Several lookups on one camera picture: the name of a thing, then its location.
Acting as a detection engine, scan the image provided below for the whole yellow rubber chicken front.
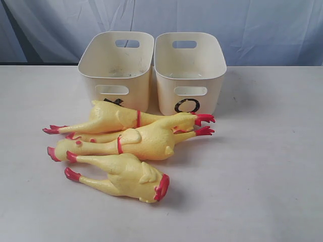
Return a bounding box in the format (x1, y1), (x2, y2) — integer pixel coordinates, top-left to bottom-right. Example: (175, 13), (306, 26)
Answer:
(47, 125), (214, 161)

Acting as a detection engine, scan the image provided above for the whole yellow rubber chicken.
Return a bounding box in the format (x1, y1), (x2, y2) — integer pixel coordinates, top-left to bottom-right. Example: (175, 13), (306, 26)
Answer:
(43, 101), (215, 134)
(47, 125), (214, 161)

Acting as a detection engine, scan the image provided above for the whole yellow rubber chicken back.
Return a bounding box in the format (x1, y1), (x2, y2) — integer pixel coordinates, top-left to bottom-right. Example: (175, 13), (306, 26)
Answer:
(43, 101), (215, 134)

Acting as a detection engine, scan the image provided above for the headless yellow rubber chicken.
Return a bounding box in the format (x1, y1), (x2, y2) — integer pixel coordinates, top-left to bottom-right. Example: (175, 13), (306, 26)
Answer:
(65, 151), (170, 203)

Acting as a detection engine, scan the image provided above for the cream bin marked O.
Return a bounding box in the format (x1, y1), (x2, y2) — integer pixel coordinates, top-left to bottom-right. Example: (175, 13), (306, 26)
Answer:
(154, 32), (227, 115)

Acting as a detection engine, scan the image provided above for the severed rubber chicken head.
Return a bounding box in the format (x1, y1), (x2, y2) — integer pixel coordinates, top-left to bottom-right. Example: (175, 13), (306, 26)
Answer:
(65, 131), (124, 143)

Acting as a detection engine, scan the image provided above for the cream bin marked X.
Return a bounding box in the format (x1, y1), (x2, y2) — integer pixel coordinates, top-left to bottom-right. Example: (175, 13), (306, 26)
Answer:
(78, 31), (154, 112)

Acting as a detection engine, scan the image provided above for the blue-grey backdrop curtain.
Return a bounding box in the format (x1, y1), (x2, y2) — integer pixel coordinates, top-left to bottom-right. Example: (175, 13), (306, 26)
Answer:
(1, 1), (322, 66)

